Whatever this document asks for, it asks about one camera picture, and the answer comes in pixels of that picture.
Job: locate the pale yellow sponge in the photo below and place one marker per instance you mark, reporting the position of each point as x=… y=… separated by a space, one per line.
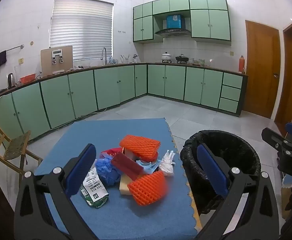
x=124 y=186

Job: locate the white window blind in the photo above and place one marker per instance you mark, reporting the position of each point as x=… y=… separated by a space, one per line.
x=81 y=30

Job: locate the wooden board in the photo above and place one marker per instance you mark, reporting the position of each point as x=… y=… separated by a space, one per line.
x=47 y=65

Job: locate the green upper kitchen cabinets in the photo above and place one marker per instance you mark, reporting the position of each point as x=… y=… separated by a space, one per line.
x=211 y=22

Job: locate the metal kitchen faucet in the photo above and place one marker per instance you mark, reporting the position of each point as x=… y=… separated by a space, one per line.
x=104 y=55

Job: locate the utensil holder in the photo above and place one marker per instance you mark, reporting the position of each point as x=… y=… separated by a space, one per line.
x=124 y=60

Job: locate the wooden folding chair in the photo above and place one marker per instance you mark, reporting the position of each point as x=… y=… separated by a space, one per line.
x=13 y=147

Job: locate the green lower kitchen cabinets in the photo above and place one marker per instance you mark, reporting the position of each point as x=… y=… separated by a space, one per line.
x=81 y=95

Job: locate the red plastic basin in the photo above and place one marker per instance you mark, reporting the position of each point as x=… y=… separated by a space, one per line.
x=27 y=78

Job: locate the dark hanging towel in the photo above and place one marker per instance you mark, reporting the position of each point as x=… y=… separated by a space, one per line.
x=1 y=58

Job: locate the white and green snack packet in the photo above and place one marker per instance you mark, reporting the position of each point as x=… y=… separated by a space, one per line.
x=94 y=192

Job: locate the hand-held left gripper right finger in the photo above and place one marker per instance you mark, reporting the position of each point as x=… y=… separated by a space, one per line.
x=211 y=172

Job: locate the orange foam fruit net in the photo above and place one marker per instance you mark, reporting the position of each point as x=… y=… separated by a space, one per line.
x=141 y=145
x=148 y=188

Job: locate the red thermos bottle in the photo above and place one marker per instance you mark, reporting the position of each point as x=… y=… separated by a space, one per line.
x=241 y=65

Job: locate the steel electric kettle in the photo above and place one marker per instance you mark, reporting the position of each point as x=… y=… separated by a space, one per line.
x=10 y=80

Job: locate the metal towel rail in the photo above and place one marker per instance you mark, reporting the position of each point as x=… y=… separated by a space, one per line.
x=13 y=48

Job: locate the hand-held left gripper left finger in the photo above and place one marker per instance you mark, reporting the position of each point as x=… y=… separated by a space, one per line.
x=81 y=170

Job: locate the red paper cup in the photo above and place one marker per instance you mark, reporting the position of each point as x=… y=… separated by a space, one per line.
x=111 y=151

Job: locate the white device on board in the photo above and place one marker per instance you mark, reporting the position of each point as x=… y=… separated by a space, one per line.
x=57 y=53

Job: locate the black range hood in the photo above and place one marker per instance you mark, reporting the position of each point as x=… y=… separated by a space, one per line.
x=172 y=32

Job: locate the black wok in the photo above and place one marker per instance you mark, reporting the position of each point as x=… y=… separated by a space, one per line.
x=181 y=58

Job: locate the white cooking pot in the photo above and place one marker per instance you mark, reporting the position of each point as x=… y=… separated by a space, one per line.
x=166 y=57

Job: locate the closed wooden door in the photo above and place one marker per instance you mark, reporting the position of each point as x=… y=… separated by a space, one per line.
x=260 y=67

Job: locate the green kitchen cabinets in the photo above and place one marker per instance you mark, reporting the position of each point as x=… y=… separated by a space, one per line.
x=81 y=95
x=211 y=22

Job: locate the bin with black bag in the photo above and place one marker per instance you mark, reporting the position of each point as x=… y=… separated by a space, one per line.
x=235 y=150

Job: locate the blue foam mat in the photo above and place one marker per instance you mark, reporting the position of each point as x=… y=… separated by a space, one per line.
x=111 y=135

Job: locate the white crumpled glove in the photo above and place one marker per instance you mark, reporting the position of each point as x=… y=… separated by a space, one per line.
x=166 y=166

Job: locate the dark red box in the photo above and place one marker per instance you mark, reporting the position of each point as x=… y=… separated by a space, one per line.
x=126 y=166

